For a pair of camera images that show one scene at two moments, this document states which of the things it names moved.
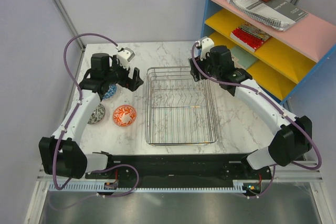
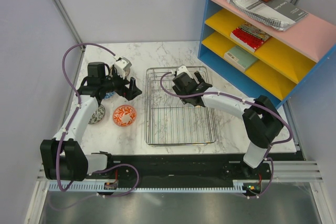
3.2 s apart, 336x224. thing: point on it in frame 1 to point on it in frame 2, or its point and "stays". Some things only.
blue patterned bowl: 112,90 stays
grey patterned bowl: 97,115 stays
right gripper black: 193,70 to 199,77
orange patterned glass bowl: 124,115 stays
